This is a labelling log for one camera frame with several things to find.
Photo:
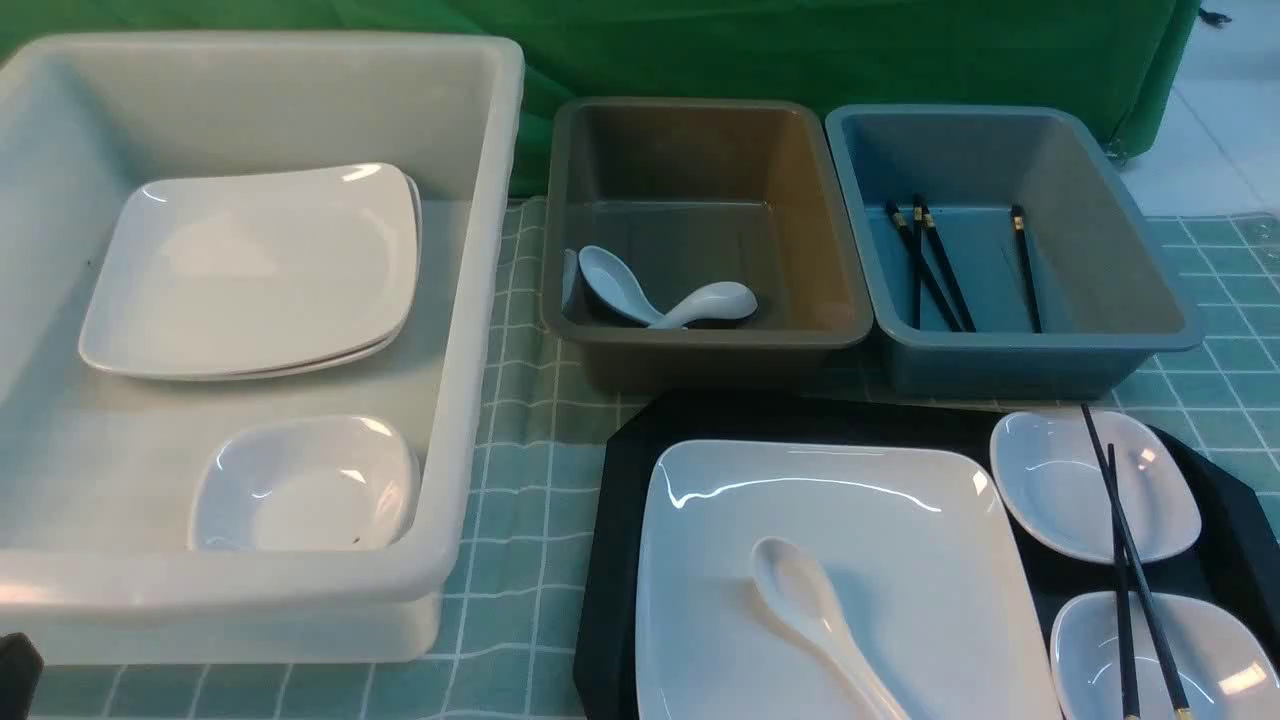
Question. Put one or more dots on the large white square plate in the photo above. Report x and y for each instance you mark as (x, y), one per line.
(919, 549)

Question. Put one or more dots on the white ceramic soup spoon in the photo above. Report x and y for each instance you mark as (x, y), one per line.
(796, 589)

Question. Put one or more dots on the white small bowl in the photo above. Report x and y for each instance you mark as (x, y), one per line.
(313, 484)
(1044, 465)
(1224, 670)

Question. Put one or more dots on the black chopstick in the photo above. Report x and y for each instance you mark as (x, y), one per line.
(1019, 226)
(1130, 700)
(947, 270)
(1134, 567)
(912, 237)

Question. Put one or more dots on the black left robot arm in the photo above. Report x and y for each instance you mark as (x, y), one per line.
(21, 668)

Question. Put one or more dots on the top white plate in bin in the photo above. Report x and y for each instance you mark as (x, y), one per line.
(243, 277)

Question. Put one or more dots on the white spoon in bin left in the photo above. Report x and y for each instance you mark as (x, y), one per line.
(614, 283)

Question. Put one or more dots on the white spoon in bin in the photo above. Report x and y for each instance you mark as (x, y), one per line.
(614, 283)
(724, 301)

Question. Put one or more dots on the white spoon in bin right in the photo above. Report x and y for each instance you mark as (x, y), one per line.
(724, 301)

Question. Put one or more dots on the brown plastic bin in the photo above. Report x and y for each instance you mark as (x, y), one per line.
(690, 191)

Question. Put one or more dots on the green checkered tablecloth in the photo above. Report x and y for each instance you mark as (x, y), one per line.
(510, 609)

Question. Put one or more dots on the black chopstick in bin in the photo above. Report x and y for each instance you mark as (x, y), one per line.
(947, 270)
(912, 237)
(1019, 226)

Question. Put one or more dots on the white small bowl in bin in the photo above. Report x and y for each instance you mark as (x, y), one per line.
(313, 484)

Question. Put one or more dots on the blue plastic bin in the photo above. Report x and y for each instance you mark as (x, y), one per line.
(1106, 298)

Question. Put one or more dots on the large white plastic bin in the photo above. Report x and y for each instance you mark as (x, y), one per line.
(100, 470)

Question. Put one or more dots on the green backdrop cloth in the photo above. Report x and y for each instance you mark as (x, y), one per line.
(1111, 64)

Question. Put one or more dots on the black serving tray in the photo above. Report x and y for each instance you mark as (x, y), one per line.
(1233, 565)

